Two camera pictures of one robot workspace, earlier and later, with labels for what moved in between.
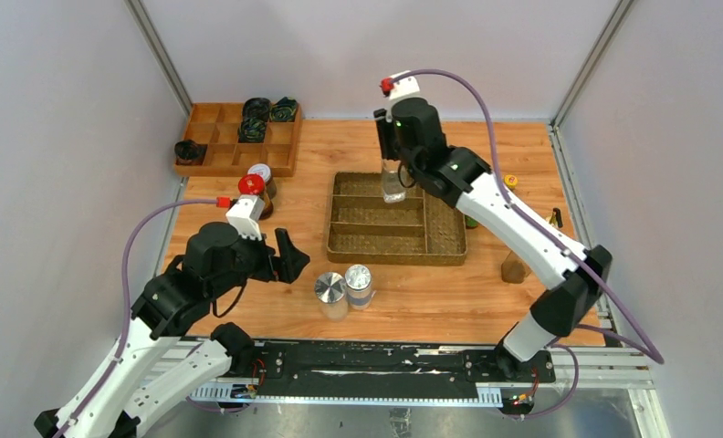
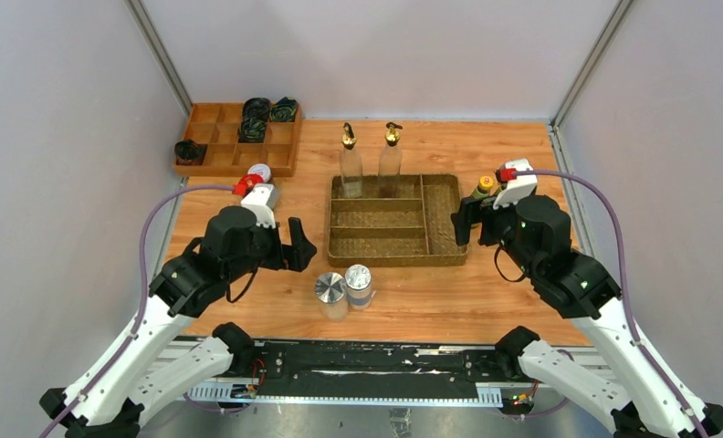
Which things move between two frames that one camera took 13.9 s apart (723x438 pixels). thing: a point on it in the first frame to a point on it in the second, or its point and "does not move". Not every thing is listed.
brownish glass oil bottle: x=513 y=269 to x=390 y=163
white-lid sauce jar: x=264 y=170 does not move
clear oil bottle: x=393 y=190 to x=351 y=165
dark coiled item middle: x=252 y=130 does not move
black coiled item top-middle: x=256 y=109 does not move
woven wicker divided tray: x=422 y=230 does not move
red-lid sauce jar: x=254 y=184 does not move
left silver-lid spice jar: x=331 y=294 does not move
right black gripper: x=385 y=127 to x=472 y=211
